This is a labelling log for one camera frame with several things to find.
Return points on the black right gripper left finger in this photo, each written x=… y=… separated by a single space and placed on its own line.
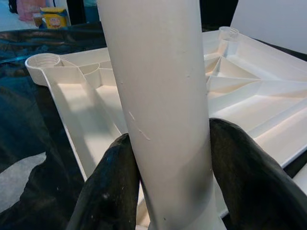
x=108 y=191

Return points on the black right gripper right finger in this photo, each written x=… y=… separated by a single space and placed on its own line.
x=251 y=191

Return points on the white plastic children table top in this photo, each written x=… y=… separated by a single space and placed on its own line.
x=239 y=100

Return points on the black plastic cover sheet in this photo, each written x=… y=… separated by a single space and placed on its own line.
x=36 y=107

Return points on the yellow printed cardboard box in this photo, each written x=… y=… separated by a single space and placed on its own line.
x=54 y=19

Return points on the black door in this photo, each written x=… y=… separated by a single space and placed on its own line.
x=216 y=14

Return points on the pink plastic object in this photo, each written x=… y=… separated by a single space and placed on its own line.
x=25 y=10

